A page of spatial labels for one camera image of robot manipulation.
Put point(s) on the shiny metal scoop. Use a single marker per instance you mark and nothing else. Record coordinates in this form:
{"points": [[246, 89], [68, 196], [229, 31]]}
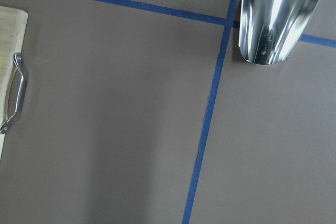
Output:
{"points": [[270, 29]]}

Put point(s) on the wooden cutting board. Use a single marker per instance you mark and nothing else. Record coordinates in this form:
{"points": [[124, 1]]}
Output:
{"points": [[13, 26]]}

